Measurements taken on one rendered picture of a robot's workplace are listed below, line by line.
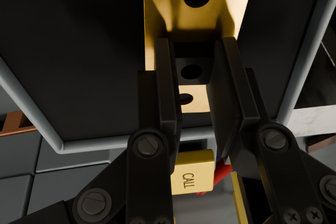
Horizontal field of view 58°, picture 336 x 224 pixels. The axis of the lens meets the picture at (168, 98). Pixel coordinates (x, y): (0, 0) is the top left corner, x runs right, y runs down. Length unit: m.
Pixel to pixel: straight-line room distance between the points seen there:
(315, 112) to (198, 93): 0.27
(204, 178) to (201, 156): 0.03
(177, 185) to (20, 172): 1.78
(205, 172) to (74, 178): 1.58
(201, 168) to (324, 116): 0.22
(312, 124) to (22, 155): 1.82
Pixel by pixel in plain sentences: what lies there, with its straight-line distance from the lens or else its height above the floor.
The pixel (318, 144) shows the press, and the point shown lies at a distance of 2.91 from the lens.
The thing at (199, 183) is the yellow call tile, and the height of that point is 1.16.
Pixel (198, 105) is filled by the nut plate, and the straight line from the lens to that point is 0.16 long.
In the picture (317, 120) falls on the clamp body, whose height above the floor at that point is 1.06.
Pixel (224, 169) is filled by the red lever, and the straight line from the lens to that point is 0.36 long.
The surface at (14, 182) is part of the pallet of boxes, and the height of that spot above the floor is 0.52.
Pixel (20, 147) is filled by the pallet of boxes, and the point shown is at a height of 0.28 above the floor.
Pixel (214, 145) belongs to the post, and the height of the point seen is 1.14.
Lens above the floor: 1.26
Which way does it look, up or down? 38 degrees down
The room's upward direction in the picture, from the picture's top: 175 degrees clockwise
